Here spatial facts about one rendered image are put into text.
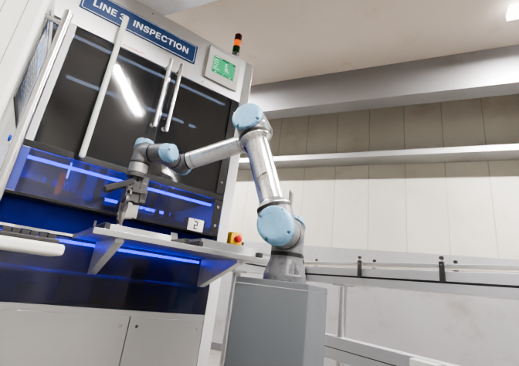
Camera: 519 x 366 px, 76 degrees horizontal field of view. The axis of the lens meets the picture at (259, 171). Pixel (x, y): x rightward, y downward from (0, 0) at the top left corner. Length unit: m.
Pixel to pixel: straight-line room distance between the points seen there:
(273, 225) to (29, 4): 0.94
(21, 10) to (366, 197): 3.60
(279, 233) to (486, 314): 3.08
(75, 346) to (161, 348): 0.35
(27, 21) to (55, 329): 1.09
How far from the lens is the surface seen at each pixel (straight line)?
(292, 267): 1.17
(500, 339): 3.94
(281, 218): 1.04
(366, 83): 3.79
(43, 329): 1.60
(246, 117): 1.22
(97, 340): 1.64
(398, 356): 1.93
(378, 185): 4.11
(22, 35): 1.18
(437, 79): 3.74
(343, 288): 2.16
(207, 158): 1.42
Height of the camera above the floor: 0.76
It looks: 19 degrees up
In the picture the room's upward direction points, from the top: 7 degrees clockwise
